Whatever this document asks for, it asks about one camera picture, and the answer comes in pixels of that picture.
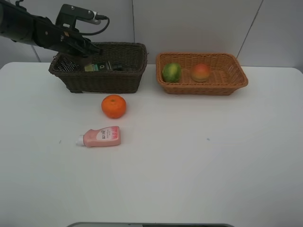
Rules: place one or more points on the red yellow peach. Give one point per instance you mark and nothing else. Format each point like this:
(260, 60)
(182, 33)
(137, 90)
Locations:
(200, 73)

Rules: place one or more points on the orange mandarin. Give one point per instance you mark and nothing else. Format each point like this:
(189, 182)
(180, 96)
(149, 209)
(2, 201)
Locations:
(114, 106)

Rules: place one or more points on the dark green pump bottle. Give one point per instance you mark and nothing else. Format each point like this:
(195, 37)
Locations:
(103, 66)

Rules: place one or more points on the dark brown wicker basket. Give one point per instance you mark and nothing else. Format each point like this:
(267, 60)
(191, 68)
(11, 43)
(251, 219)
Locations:
(132, 57)

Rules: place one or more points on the translucent purple plastic cup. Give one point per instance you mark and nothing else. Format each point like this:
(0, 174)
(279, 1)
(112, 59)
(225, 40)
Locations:
(70, 63)

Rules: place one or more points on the green mango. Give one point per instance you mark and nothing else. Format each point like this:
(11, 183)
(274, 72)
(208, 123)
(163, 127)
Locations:
(171, 73)

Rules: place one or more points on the orange wicker basket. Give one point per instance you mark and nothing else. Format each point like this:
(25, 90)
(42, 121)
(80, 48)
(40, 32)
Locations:
(226, 74)

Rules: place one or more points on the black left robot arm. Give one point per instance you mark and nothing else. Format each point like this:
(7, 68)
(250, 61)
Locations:
(18, 25)

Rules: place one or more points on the pink bottle white cap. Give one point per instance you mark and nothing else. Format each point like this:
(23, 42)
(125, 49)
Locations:
(105, 137)

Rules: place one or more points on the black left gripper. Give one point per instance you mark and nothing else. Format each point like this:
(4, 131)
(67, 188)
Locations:
(52, 37)

